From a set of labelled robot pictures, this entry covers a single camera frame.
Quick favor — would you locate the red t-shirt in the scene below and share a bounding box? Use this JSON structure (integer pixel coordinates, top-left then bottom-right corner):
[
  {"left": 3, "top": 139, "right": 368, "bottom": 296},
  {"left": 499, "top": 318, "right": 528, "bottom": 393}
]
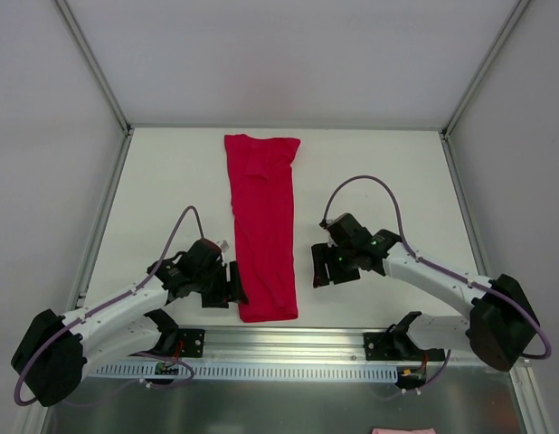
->
[{"left": 224, "top": 134, "right": 300, "bottom": 323}]

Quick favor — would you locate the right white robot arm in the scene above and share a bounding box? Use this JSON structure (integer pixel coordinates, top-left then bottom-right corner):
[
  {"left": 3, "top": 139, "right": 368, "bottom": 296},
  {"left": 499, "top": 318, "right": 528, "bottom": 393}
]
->
[{"left": 311, "top": 242, "right": 539, "bottom": 372}]

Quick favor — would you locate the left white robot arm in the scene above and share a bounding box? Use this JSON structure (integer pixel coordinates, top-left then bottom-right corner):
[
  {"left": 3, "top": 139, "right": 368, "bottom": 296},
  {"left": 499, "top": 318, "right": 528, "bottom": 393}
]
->
[{"left": 11, "top": 259, "right": 248, "bottom": 407}]

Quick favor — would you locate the pink folded cloth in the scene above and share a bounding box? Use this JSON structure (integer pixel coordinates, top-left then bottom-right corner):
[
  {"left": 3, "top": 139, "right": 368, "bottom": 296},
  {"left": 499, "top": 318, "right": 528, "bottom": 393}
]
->
[{"left": 371, "top": 428, "right": 436, "bottom": 434}]

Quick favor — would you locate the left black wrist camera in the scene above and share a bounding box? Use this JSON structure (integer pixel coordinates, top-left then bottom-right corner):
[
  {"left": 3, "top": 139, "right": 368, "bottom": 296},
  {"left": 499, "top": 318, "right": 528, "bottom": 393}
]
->
[{"left": 179, "top": 238, "right": 225, "bottom": 272}]

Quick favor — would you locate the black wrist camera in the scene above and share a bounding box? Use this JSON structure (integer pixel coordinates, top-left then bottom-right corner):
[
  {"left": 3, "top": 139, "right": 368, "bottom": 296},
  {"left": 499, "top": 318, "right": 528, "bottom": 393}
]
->
[
  {"left": 323, "top": 212, "right": 371, "bottom": 247},
  {"left": 179, "top": 238, "right": 225, "bottom": 272}
]

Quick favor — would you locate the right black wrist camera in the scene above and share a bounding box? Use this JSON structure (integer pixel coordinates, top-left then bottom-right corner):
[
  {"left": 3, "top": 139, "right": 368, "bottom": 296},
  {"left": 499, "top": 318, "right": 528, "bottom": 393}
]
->
[{"left": 323, "top": 212, "right": 371, "bottom": 247}]

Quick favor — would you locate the aluminium front rail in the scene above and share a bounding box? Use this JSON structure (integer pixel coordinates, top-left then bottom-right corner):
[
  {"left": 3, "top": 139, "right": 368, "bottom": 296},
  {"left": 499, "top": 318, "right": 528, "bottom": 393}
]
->
[{"left": 87, "top": 325, "right": 470, "bottom": 363}]

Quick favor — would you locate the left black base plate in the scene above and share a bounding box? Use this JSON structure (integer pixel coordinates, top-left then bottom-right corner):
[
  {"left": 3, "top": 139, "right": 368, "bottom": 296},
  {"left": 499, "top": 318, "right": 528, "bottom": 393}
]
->
[{"left": 174, "top": 328, "right": 205, "bottom": 358}]

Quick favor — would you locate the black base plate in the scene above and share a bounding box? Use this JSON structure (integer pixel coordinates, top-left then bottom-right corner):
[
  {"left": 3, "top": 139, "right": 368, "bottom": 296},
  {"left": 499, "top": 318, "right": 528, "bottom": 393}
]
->
[
  {"left": 174, "top": 328, "right": 205, "bottom": 358},
  {"left": 363, "top": 332, "right": 446, "bottom": 362}
]

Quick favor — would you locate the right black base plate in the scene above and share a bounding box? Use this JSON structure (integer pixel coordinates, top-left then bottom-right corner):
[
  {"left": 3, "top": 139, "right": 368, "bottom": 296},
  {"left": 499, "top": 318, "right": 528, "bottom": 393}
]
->
[{"left": 363, "top": 332, "right": 446, "bottom": 362}]

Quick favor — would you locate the slotted cable duct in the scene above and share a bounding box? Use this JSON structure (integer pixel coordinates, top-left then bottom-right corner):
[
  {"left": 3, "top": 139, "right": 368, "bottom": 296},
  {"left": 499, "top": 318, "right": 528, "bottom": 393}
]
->
[{"left": 91, "top": 359, "right": 398, "bottom": 384}]

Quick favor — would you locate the left aluminium frame post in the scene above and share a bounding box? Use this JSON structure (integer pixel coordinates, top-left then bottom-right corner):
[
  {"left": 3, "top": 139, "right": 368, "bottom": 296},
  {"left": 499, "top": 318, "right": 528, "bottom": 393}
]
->
[{"left": 52, "top": 0, "right": 131, "bottom": 136}]

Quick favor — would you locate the aluminium frame post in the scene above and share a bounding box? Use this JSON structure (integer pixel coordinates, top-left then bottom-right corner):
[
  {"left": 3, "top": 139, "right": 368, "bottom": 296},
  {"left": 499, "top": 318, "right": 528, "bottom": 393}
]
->
[
  {"left": 52, "top": 0, "right": 131, "bottom": 136},
  {"left": 441, "top": 0, "right": 533, "bottom": 137}
]

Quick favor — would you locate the right aluminium frame post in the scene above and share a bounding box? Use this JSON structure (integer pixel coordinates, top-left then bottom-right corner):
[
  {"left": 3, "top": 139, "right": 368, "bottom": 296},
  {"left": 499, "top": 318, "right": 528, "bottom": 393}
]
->
[{"left": 441, "top": 0, "right": 533, "bottom": 137}]

